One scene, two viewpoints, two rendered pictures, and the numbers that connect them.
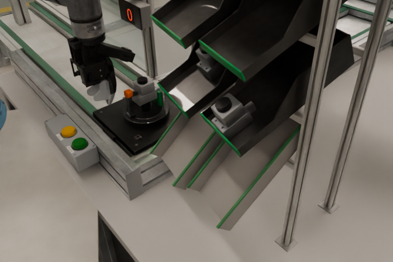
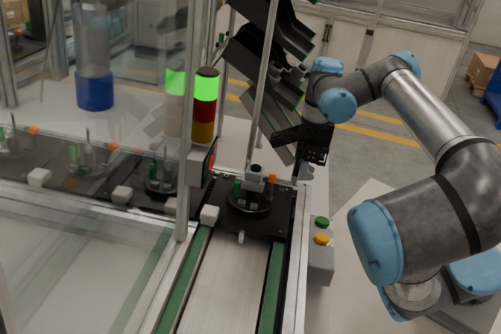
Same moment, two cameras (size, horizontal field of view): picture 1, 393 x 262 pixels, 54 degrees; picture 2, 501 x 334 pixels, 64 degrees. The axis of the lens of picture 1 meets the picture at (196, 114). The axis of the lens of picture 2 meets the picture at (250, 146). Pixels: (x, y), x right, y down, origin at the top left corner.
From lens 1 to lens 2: 1.83 m
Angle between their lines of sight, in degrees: 102
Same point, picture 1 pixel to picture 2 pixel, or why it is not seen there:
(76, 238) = not seen: hidden behind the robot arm
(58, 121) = (321, 258)
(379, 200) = not seen: hidden behind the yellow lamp
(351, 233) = (229, 130)
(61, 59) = not seen: outside the picture
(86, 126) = (302, 235)
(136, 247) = (323, 190)
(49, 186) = (350, 260)
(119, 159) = (303, 197)
